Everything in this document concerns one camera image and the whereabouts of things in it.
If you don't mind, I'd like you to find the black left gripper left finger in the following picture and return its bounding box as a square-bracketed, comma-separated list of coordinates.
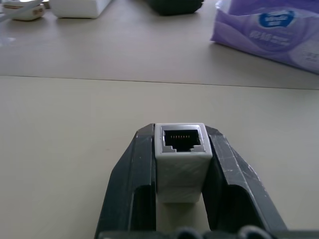
[94, 122, 157, 239]

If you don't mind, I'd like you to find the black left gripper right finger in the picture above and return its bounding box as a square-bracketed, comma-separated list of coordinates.
[200, 126, 288, 233]

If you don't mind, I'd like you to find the white ethernet coupler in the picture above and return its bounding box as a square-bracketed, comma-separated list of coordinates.
[155, 122, 213, 204]

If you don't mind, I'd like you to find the purple tissue pack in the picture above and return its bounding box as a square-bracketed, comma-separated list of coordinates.
[209, 0, 319, 75]

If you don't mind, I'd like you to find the white rectangular box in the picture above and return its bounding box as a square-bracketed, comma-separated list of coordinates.
[51, 0, 113, 19]

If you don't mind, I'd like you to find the black rounded object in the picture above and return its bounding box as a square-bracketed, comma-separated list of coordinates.
[144, 0, 204, 16]

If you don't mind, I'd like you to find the white device with brown label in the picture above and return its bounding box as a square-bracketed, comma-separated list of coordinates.
[1, 0, 46, 21]

